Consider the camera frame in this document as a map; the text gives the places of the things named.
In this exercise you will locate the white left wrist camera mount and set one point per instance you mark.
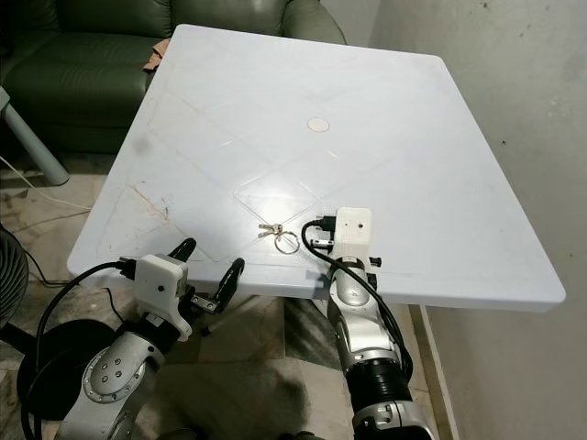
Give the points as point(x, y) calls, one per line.
point(160, 282)

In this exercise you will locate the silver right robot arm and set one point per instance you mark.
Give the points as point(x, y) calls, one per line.
point(358, 321)

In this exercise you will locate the dark green leather sofa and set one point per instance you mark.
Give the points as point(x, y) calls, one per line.
point(73, 82)

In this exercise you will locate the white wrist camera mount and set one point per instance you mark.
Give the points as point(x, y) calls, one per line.
point(353, 231)
point(160, 282)

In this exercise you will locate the white plastic square table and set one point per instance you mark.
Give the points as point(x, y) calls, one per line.
point(238, 101)

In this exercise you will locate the round beige table hole cap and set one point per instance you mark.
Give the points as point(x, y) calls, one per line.
point(318, 124)

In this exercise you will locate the crumpled orange cloth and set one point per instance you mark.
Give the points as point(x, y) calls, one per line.
point(154, 57)

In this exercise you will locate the black standing fan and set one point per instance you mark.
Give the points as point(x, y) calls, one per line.
point(11, 275)

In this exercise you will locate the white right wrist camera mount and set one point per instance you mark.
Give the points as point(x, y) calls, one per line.
point(353, 231)

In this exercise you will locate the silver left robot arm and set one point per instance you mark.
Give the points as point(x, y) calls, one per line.
point(110, 380)

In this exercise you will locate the small grey side table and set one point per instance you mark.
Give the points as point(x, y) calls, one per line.
point(37, 147)

